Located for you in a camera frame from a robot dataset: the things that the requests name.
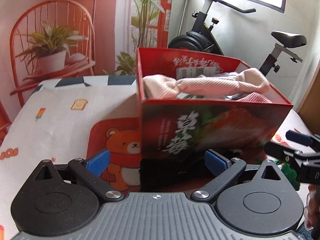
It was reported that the printed room scene backdrop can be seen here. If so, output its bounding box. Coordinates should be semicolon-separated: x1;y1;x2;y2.
1;0;171;139

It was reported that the black exercise bike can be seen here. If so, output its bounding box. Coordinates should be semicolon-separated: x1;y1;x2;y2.
168;0;307;75

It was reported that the beige knitted cloth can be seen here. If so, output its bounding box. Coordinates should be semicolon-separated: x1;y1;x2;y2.
143;68;270;99

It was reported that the white cartoon print tablecloth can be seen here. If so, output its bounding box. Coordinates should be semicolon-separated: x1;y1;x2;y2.
0;75;316;240

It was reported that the person's right hand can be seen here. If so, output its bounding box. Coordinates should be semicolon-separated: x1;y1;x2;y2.
304;184;319;231

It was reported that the pink mesh packaged item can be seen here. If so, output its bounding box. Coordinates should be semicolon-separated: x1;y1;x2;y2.
237;92;272;103

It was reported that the clear packaged black mask pack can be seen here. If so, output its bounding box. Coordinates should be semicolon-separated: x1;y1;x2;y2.
176;67;238;99

